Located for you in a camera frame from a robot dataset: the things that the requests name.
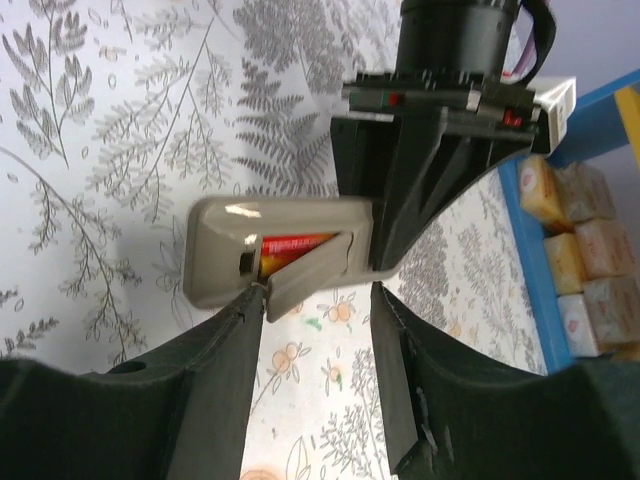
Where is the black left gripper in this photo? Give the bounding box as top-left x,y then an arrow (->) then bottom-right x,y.
330,1 -> 543,270

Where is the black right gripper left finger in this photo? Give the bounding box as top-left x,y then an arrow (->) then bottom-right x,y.
1,287 -> 263,479

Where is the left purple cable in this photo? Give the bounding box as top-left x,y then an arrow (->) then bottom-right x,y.
504,29 -> 541,81

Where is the yellow soap box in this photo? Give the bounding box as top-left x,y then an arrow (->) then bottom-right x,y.
518,155 -> 573,233

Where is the floral tablecloth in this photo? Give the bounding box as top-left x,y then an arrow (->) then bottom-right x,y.
1,1 -> 546,479

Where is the red yellow battery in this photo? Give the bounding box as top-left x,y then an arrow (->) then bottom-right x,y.
258,233 -> 336,278

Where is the grey battery cover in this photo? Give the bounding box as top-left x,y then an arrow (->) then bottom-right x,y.
265,233 -> 372,323

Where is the blue shelf unit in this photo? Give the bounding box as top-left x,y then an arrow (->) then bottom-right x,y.
499,70 -> 639,372

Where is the grey remote control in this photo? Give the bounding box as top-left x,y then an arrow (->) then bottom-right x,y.
183,197 -> 373,321

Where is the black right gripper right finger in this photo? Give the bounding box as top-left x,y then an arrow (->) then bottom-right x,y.
370,283 -> 639,479

